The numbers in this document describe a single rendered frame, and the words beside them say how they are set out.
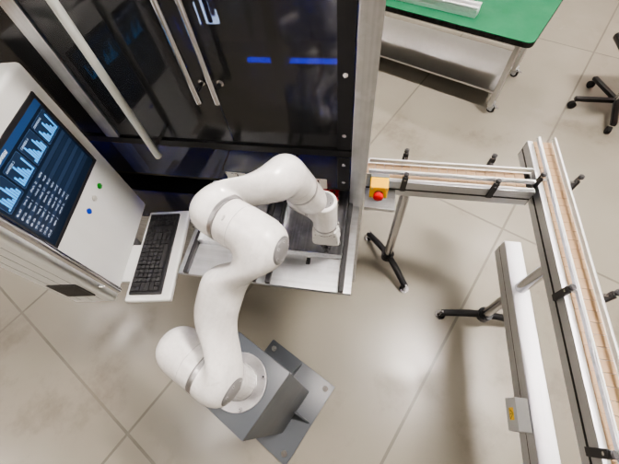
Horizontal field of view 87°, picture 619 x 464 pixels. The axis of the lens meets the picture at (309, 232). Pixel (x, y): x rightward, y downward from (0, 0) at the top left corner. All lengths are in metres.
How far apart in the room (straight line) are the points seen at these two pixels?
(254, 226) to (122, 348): 1.98
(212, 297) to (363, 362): 1.49
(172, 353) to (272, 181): 0.47
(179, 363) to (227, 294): 0.24
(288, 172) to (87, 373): 2.13
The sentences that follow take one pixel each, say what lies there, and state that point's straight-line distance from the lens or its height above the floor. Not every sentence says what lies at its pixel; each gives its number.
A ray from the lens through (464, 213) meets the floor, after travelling 2.63.
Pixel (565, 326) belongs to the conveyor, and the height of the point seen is 0.91.
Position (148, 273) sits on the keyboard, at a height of 0.83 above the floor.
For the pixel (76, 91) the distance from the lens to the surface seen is 1.43.
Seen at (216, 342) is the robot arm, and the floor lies 1.34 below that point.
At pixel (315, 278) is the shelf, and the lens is 1.27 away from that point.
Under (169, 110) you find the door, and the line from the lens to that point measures 1.29.
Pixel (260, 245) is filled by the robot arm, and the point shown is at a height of 1.55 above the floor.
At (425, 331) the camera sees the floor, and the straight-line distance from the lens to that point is 2.18.
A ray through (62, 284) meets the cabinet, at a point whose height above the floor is 1.01.
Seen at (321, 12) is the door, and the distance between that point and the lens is 0.93.
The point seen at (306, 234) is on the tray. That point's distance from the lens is 1.36.
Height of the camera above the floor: 2.06
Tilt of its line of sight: 59 degrees down
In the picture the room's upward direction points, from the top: 9 degrees counter-clockwise
